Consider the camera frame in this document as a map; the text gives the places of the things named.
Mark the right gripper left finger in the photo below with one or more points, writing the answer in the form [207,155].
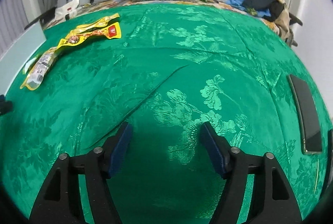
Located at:
[75,181]

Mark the clear orange snack pouch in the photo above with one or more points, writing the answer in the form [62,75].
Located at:
[38,72]

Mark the small green snack packet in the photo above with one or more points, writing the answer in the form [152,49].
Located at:
[29,64]

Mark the plain yellow snack packet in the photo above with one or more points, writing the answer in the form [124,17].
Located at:
[102,22]

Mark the yellow red snack packet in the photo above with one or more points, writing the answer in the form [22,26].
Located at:
[112,31]

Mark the black smartphone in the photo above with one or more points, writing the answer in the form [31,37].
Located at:
[311,138]

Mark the white bag on bed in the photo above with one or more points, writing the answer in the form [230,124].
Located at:
[68,9]

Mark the green brocade bedspread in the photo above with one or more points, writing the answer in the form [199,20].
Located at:
[175,67]

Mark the beige patterned garment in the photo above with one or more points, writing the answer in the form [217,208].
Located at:
[280,16]

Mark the blue cloth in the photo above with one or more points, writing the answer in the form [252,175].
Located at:
[238,4]

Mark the black clothes pile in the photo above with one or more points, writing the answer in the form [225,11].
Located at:
[262,1]

